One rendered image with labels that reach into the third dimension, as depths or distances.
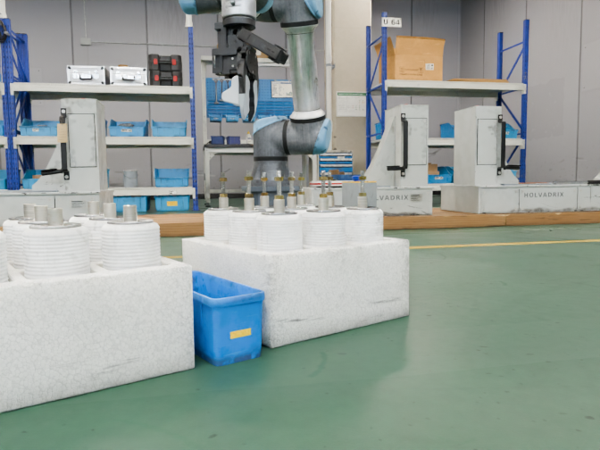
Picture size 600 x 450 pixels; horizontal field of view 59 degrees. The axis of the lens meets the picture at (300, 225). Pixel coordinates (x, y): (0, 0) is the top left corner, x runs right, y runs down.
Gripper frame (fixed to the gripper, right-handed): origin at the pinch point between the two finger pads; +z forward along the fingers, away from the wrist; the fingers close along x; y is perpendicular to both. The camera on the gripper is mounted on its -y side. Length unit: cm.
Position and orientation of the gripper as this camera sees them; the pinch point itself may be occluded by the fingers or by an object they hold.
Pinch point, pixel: (249, 113)
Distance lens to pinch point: 119.3
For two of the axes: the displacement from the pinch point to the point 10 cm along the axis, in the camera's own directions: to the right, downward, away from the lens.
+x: -2.5, 0.8, -9.6
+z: 0.1, 10.0, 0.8
